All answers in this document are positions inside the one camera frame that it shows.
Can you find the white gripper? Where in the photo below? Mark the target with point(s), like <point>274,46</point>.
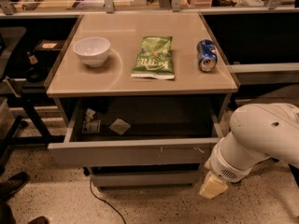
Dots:
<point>224,168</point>

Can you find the grey top drawer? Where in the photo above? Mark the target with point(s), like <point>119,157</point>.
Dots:
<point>164,130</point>

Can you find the grey drawer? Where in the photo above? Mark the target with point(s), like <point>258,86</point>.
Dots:
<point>164,130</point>
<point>148,179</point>

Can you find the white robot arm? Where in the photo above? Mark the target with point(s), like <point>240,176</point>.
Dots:
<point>257,132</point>

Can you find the grey bottom drawer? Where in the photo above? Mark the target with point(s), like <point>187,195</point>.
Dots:
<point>148,179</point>

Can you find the grey drawer cabinet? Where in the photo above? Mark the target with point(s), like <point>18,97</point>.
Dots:
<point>73,81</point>

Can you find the white folded paper packet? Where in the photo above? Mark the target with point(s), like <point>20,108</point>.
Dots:
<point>119,126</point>

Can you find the blue soda can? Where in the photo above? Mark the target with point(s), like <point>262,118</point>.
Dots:
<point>207,56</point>

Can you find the white square label card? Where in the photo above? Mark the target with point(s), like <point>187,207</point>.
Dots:
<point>91,126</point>

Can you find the green chip bag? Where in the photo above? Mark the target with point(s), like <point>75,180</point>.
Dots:
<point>154,59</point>

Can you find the small crumpled white wrapper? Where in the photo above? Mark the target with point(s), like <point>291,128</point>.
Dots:
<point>89,114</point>

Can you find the white ceramic bowl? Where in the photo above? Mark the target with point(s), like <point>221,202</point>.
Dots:
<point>92,51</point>

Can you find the black shoe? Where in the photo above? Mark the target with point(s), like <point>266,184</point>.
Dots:
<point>9,187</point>

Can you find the black side table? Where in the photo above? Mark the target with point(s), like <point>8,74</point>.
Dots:
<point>27,97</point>

